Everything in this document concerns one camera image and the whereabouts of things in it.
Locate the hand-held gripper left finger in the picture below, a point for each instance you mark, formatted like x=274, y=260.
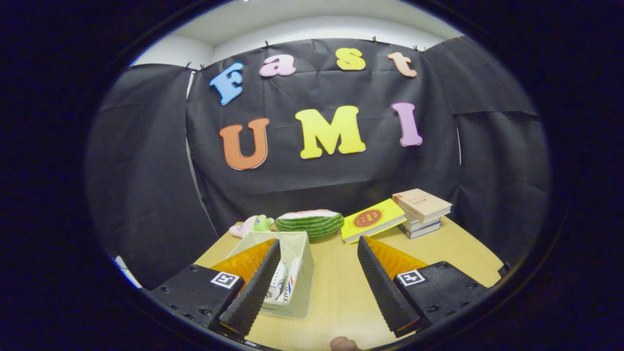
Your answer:
x=256, y=292

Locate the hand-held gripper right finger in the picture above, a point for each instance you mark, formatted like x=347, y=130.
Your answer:
x=382, y=292

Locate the white canvas shoe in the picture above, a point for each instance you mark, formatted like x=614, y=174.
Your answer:
x=293, y=280
x=277, y=282

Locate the pale fabric storage box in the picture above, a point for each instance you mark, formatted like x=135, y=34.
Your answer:
x=304, y=292

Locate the pink green plush toy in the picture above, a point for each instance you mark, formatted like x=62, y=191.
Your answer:
x=251, y=225

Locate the yellow book red circle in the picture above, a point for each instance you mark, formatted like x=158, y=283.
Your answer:
x=371, y=220

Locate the white paperback book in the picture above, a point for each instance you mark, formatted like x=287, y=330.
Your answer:
x=423, y=223

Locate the watermelon slice plush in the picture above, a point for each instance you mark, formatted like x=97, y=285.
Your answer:
x=312, y=223

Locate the tan cover book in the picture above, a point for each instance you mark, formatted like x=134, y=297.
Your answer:
x=421, y=202

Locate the black backdrop cloth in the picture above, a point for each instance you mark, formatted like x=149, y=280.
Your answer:
x=317, y=180

